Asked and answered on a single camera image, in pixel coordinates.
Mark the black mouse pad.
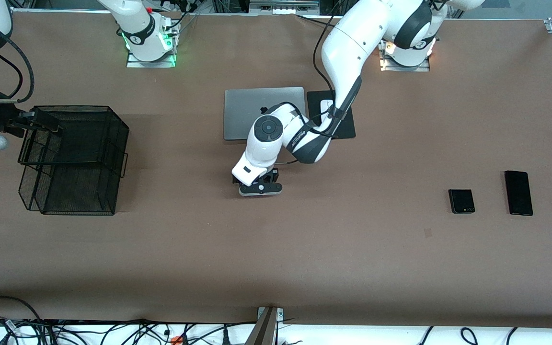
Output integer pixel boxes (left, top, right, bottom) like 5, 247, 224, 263
306, 89, 357, 140

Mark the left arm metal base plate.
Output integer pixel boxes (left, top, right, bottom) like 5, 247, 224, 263
380, 42, 431, 72

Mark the silver closed laptop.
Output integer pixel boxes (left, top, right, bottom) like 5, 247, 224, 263
223, 87, 305, 141

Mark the black flip phone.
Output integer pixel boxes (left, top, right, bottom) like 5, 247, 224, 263
448, 189, 476, 214

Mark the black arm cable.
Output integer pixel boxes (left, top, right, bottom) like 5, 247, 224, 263
313, 0, 348, 139
0, 10, 35, 104

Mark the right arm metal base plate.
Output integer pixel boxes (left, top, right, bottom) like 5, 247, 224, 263
126, 48, 177, 69

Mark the black slab phone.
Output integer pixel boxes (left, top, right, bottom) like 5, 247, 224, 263
504, 171, 534, 217

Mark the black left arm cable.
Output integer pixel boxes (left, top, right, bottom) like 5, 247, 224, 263
313, 0, 348, 139

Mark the black wire mesh basket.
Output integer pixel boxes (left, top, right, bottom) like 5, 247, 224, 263
18, 105, 130, 216

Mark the metal camera mount pole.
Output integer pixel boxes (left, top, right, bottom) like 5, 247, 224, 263
246, 307, 284, 345

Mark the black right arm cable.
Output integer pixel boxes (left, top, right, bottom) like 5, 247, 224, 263
0, 10, 35, 104

